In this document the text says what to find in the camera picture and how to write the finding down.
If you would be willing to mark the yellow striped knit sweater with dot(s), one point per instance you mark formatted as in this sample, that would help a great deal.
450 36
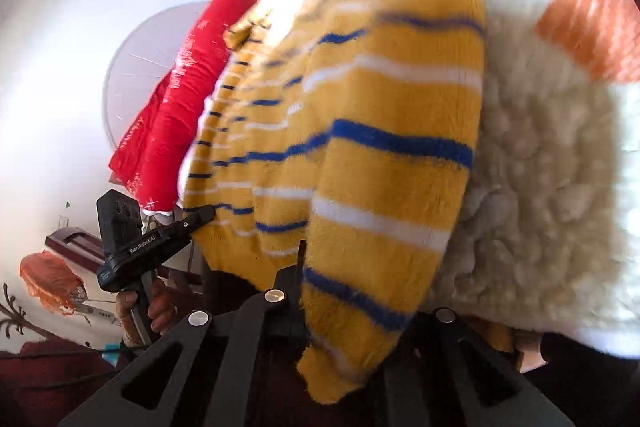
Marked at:
360 132

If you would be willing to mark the orange cloth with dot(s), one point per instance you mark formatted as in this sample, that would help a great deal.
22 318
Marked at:
590 22

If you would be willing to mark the dark wooden furniture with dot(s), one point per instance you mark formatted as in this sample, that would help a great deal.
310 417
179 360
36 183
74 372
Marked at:
80 247

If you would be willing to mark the cream fleece garment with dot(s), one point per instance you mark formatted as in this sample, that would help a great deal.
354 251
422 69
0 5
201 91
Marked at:
540 187

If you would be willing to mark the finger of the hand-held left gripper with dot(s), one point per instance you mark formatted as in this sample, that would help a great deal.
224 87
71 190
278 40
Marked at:
196 217

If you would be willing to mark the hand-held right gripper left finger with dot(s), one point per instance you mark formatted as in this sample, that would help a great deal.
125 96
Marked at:
280 302

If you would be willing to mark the red garment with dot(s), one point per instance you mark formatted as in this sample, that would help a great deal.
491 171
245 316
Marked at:
190 82

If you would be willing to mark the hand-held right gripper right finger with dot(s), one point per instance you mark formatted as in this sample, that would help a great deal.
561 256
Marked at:
450 332

